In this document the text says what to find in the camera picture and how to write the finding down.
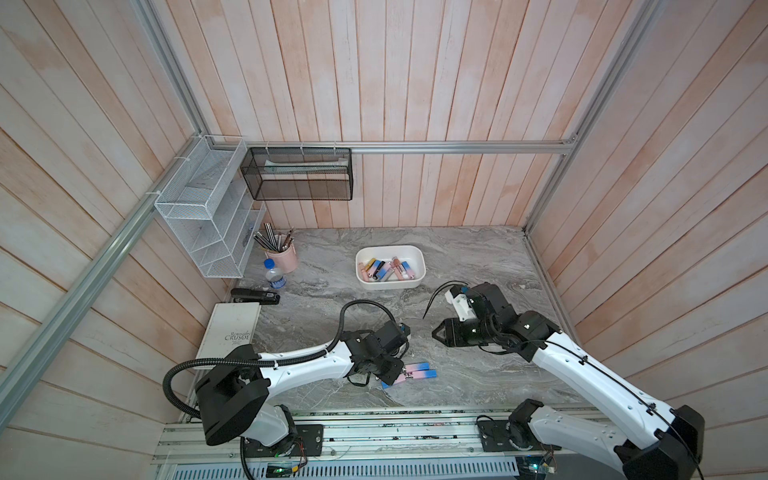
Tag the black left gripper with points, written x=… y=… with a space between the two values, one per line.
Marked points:
x=396 y=368

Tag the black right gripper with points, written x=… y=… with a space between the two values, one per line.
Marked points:
x=450 y=331

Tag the pink blue lipstick bottom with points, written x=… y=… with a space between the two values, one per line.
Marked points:
x=400 y=379

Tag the white plastic storage box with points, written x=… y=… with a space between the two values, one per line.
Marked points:
x=412 y=254

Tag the pink clear lip gloss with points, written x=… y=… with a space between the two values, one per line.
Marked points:
x=399 y=269

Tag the pink blue lipstick tube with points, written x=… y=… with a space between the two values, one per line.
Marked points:
x=407 y=270

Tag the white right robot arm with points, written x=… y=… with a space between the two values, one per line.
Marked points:
x=646 y=439

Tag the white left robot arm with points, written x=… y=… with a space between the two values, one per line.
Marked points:
x=235 y=401

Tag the small clear water bottle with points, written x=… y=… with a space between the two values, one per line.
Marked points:
x=274 y=274

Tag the pink round cup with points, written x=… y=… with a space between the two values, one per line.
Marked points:
x=287 y=261

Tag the black stapler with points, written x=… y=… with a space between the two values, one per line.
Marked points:
x=248 y=295

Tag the white book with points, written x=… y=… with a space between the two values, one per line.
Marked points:
x=231 y=325

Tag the pens in cup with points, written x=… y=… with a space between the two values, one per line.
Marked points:
x=270 y=240

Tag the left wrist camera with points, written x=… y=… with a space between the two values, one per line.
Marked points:
x=403 y=329

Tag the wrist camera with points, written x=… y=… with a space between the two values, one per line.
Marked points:
x=403 y=329
x=456 y=296

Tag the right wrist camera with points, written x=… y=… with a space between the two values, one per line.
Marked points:
x=456 y=296

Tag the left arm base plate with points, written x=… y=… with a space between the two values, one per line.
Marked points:
x=306 y=440

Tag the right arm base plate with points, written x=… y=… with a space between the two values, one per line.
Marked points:
x=506 y=436

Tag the black mesh wall basket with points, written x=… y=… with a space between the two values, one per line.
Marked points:
x=298 y=173

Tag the white wire mesh shelf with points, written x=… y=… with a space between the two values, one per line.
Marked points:
x=208 y=206

